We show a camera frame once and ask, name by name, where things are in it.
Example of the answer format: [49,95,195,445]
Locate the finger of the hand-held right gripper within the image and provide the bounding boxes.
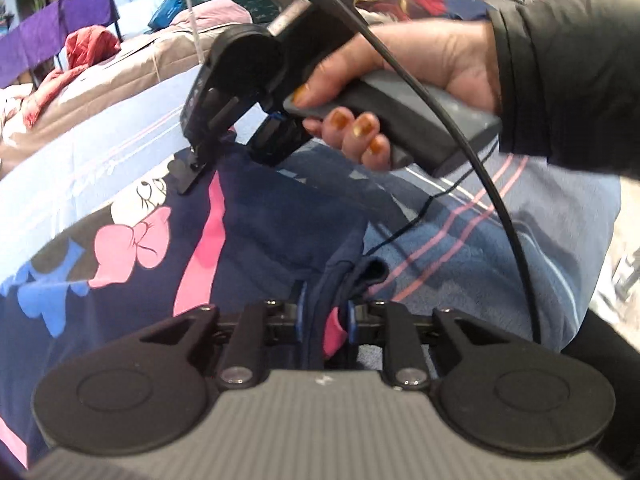
[171,142,217,196]
[247,112,313,167]

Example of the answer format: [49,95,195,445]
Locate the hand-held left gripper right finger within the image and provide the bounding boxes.
[345,300,497,391]

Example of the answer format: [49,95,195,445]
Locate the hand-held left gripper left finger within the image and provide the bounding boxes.
[139,280,308,391]

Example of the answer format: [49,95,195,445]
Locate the navy cartoon print sweatshirt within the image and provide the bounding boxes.
[0,127,401,463]

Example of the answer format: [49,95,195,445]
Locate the person's right forearm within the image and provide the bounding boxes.
[487,0,640,182]

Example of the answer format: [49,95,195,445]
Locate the person's right hand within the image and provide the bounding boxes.
[290,16,502,172]

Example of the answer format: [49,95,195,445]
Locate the clear acrylic pole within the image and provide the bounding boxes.
[184,0,207,63]

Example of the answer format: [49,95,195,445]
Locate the brown covered massage bed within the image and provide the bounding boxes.
[0,0,253,173]

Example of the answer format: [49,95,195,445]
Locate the blue bag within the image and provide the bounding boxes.
[148,0,193,30]

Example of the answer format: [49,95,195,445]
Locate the red jacket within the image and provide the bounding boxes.
[17,27,122,128]

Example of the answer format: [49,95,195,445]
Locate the purple hanging cloth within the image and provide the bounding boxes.
[0,0,122,88]

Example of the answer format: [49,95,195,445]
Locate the blue striped bed sheet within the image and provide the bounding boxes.
[0,92,623,361]

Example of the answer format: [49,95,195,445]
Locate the person's dark trousers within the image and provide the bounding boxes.
[562,307,640,478]

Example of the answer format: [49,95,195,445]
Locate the thin black cable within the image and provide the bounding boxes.
[362,137,502,257]

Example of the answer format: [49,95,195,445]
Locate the thick black cable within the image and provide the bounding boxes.
[295,0,545,345]

